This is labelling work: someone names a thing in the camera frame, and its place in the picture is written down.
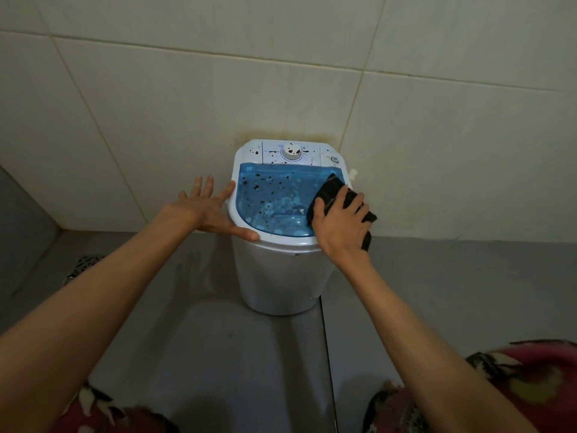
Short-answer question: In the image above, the white mini washing machine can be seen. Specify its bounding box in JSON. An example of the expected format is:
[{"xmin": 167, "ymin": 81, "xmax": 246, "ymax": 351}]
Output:
[{"xmin": 227, "ymin": 139, "xmax": 357, "ymax": 316}]

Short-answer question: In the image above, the person's left forearm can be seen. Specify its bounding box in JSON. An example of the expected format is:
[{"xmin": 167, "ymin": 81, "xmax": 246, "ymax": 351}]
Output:
[{"xmin": 0, "ymin": 207, "xmax": 199, "ymax": 433}]

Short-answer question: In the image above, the blue transparent washer lid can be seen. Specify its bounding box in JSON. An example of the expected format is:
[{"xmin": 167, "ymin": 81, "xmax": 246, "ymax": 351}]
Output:
[{"xmin": 235, "ymin": 162, "xmax": 346, "ymax": 238}]

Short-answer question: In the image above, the metal floor drain cover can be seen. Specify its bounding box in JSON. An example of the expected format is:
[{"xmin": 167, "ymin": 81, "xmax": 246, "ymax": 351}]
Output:
[{"xmin": 62, "ymin": 255, "xmax": 105, "ymax": 285}]

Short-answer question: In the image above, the black cloth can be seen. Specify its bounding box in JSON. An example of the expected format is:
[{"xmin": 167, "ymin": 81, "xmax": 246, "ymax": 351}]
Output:
[{"xmin": 306, "ymin": 173, "xmax": 378, "ymax": 252}]

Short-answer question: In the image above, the person's right hand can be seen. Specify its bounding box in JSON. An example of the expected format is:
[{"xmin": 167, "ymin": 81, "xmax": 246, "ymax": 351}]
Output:
[{"xmin": 311, "ymin": 186, "xmax": 373, "ymax": 266}]

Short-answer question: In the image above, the pink floral garment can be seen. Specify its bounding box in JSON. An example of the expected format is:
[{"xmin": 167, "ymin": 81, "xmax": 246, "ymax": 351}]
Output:
[{"xmin": 49, "ymin": 339, "xmax": 577, "ymax": 433}]

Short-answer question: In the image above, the person's left hand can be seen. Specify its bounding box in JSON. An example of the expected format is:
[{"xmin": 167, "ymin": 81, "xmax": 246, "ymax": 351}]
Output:
[{"xmin": 163, "ymin": 176, "xmax": 261, "ymax": 242}]

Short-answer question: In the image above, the person's right forearm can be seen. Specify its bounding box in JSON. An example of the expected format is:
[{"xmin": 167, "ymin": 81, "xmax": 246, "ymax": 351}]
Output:
[{"xmin": 331, "ymin": 252, "xmax": 539, "ymax": 433}]

